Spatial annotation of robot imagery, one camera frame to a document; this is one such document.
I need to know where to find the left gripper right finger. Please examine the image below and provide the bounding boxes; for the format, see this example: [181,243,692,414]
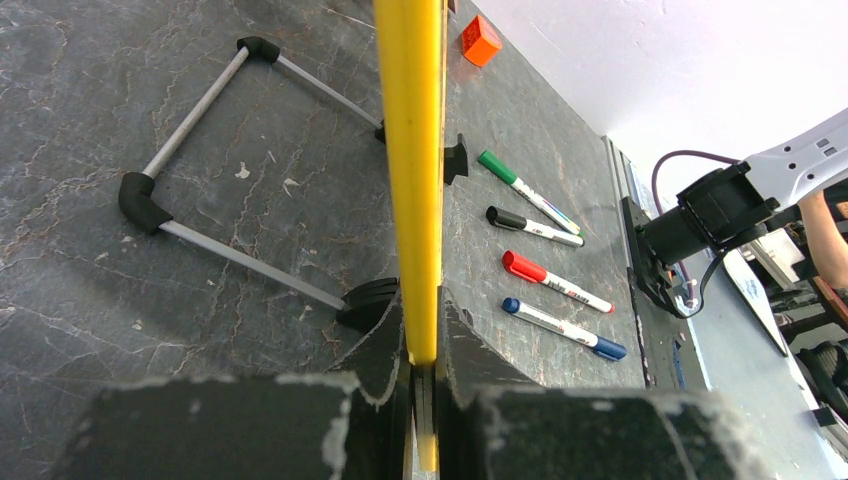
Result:
[435,289,770,479]

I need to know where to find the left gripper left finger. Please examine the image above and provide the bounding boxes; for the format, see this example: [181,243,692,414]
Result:
[50,292,406,479]

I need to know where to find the yellow-framed whiteboard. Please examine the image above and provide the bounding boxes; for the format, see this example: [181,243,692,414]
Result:
[374,1,447,472]

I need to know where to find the person's forearm in background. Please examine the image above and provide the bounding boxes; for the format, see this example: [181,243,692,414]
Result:
[798,191,847,290]

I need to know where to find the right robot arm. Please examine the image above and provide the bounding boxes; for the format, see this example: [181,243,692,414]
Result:
[633,110,847,265]

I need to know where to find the blue whiteboard marker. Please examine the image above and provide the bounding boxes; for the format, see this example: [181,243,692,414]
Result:
[501,297,628,361]

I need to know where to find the red whiteboard marker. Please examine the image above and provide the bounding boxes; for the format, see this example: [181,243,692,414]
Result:
[501,250,615,313]

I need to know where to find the black whiteboard marker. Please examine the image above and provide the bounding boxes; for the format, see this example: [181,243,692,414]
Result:
[485,206,585,248]

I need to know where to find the green whiteboard marker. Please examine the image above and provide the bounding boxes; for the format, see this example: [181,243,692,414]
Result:
[477,150,583,237]

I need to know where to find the black whiteboard clip foot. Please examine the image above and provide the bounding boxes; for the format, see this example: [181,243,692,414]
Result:
[443,133,469,185]

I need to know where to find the orange semicircle block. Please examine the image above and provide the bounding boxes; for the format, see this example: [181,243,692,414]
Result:
[460,15,503,67]

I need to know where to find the grey whiteboard support frame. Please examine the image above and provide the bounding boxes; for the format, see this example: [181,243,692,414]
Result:
[118,35,389,312]

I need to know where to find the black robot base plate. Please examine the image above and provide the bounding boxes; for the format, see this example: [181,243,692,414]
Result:
[620,196,708,391]

